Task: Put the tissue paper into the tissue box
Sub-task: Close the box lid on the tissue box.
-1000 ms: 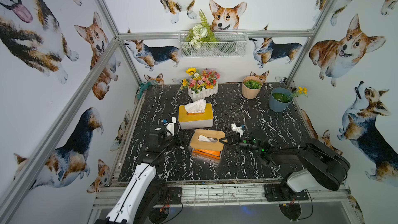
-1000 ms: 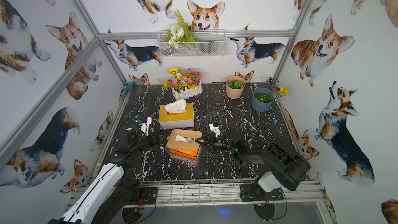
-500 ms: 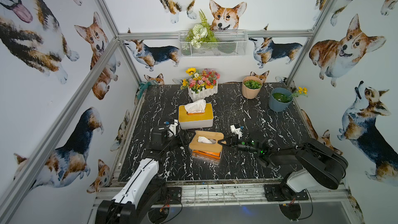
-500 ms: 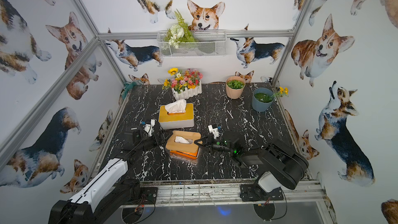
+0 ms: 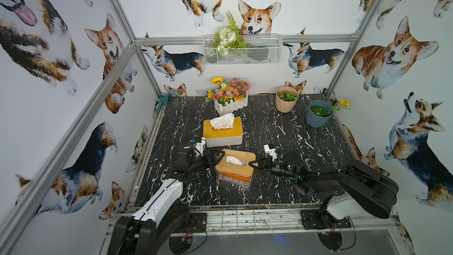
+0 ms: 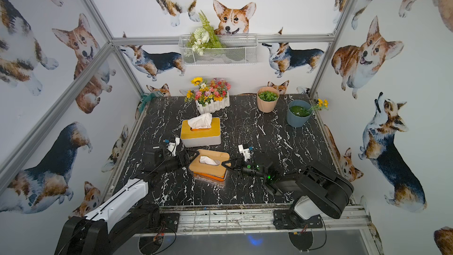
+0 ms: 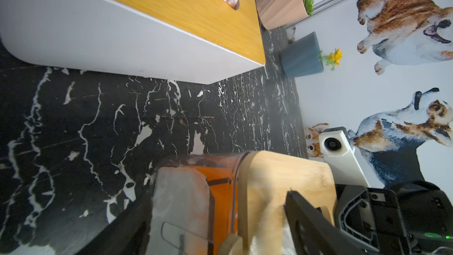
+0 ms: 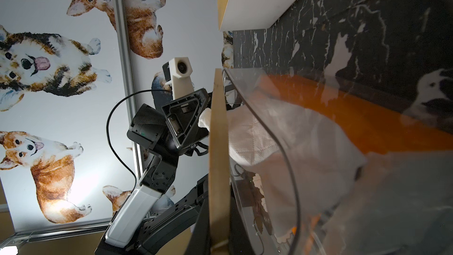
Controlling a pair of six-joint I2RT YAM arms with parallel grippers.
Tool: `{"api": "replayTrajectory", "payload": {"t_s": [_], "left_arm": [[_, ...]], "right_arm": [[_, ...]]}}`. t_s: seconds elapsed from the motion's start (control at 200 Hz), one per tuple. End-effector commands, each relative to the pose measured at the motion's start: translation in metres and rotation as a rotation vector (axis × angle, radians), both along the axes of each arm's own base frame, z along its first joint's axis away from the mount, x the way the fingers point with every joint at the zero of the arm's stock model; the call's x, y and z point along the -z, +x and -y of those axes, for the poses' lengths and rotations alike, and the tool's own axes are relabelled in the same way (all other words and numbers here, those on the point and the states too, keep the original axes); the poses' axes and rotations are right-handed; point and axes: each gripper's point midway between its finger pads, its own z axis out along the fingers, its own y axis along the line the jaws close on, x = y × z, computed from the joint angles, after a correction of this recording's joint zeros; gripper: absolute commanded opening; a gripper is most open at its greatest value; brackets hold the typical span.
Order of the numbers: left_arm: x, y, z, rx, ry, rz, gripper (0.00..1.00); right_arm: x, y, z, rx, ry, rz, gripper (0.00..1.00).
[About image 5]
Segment wooden tissue box lid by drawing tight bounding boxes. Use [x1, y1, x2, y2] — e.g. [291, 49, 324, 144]
[215, 149, 256, 181]

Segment white tissue box base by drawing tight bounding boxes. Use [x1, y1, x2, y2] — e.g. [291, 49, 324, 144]
[204, 135, 243, 148]

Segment clear plastic tissue box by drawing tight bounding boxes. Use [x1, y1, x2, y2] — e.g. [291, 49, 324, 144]
[218, 174, 251, 187]

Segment yellow tissue box lid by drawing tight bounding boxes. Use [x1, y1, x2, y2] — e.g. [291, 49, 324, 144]
[203, 118, 243, 139]

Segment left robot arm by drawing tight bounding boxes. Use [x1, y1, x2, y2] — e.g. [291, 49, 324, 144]
[107, 141, 226, 255]

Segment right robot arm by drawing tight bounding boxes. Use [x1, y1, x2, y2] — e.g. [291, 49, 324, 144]
[248, 156, 399, 221]

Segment white fence flower planter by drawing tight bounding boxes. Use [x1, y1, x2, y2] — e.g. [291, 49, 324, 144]
[205, 77, 251, 116]

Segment blue pot with yellow flowers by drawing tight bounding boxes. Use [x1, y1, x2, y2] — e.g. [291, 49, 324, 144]
[306, 99, 350, 128]

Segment teal cloth in corner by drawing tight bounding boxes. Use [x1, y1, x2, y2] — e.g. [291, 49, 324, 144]
[155, 91, 180, 115]

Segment peach pot with succulent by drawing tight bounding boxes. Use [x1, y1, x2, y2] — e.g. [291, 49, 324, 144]
[276, 87, 299, 113]

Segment white flower green fern bouquet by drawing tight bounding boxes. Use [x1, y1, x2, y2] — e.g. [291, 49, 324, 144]
[211, 11, 249, 55]

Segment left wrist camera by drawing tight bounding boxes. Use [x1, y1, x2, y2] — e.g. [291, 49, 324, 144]
[191, 137, 206, 157]

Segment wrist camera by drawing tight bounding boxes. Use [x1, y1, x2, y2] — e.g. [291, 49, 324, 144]
[264, 144, 280, 162]
[191, 137, 206, 157]

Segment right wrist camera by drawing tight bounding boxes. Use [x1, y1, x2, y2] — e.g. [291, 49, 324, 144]
[264, 144, 280, 162]

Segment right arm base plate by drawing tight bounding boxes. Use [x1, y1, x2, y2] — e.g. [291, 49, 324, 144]
[300, 209, 352, 230]

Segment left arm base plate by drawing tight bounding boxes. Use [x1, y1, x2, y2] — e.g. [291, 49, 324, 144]
[171, 212, 208, 234]

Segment white wire wall basket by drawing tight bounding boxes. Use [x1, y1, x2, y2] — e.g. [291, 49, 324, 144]
[203, 34, 283, 66]

